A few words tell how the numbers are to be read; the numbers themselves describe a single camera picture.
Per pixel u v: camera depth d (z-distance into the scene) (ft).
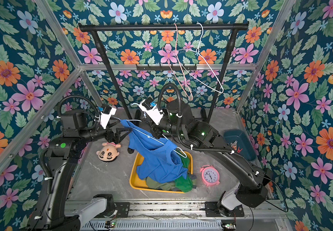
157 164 2.62
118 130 1.77
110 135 1.79
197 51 2.85
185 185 2.40
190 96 3.76
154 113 1.50
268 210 2.46
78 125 1.55
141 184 2.68
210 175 2.74
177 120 1.31
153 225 2.51
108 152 2.83
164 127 1.55
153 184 2.61
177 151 1.98
